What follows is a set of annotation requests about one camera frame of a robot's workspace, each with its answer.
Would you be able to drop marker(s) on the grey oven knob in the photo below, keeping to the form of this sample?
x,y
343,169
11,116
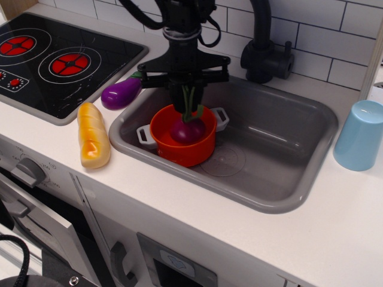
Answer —
x,y
29,172

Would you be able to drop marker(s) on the purple toy eggplant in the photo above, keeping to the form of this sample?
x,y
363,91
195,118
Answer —
x,y
122,94

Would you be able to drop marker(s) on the grey cabinet handle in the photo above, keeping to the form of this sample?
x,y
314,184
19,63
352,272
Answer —
x,y
117,255

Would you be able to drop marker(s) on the toy bread loaf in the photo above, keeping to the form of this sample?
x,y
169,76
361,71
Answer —
x,y
95,148

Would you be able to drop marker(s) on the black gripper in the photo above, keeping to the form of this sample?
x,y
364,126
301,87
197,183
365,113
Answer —
x,y
184,63

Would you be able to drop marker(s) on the light blue plastic cup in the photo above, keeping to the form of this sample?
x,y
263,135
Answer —
x,y
360,138

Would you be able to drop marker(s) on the grey dishwasher panel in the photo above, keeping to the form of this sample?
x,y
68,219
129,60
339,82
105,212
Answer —
x,y
169,268

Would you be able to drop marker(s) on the purple toy beet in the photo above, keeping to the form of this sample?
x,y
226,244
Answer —
x,y
189,128

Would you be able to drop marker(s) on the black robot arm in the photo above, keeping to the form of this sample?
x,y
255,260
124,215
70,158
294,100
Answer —
x,y
181,20

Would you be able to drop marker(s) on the white oven door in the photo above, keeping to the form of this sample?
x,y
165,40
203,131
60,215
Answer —
x,y
46,226

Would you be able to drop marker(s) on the black toy stovetop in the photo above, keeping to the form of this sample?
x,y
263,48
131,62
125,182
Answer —
x,y
49,68

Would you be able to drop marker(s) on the dark grey toy faucet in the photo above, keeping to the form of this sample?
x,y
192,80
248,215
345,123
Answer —
x,y
259,58

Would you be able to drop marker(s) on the grey plastic sink basin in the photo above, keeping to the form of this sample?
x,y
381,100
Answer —
x,y
266,158

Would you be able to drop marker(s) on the orange toy pot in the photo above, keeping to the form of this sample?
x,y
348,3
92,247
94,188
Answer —
x,y
156,135

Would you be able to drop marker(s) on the black metal mount plate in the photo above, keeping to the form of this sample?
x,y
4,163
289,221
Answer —
x,y
62,273

